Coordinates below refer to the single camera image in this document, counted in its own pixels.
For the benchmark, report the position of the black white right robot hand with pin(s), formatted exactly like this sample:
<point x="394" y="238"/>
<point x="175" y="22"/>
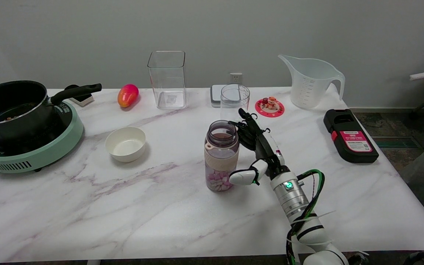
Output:
<point x="265" y="147"/>

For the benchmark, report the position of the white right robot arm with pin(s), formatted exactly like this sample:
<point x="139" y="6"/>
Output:
<point x="293" y="195"/>

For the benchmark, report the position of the clear bottle with pink candies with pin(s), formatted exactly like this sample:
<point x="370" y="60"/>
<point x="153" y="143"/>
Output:
<point x="221" y="162"/>

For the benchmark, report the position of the red coaster with figurines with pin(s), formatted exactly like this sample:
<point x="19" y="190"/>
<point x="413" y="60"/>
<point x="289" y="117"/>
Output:
<point x="269" y="107"/>

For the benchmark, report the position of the clear round measuring cup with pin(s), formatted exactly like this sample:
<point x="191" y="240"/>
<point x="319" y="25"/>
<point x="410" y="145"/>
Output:
<point x="232" y="103"/>

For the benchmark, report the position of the white grey kitchen scale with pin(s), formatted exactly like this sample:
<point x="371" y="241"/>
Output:
<point x="215" y="95"/>

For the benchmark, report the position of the translucent large measuring jug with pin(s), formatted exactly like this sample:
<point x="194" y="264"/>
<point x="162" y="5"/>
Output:
<point x="309" y="86"/>

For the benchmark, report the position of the black box with red label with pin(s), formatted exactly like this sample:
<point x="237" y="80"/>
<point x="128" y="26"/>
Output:
<point x="352" y="141"/>

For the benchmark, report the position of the clear square plastic container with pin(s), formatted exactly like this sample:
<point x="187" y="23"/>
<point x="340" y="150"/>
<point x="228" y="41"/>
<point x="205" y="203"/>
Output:
<point x="168" y="84"/>

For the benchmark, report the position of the floor vent grate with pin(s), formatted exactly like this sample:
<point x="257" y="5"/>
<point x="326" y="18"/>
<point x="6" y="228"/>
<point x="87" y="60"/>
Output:
<point x="394" y="142"/>

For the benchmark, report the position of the white bowl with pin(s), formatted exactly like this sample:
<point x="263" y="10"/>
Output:
<point x="125" y="147"/>

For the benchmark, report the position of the red orange mango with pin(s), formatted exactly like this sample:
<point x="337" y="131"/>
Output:
<point x="127" y="95"/>

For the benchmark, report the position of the small white black device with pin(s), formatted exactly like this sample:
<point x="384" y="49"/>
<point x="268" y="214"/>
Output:
<point x="84" y="100"/>

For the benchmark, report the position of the white table leg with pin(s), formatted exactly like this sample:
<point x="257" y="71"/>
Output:
<point x="93" y="262"/>

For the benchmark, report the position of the green induction cooker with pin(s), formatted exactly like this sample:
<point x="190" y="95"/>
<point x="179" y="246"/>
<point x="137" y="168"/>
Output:
<point x="39" y="156"/>

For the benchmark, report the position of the white wall socket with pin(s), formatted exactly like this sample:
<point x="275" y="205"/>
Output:
<point x="236" y="78"/>

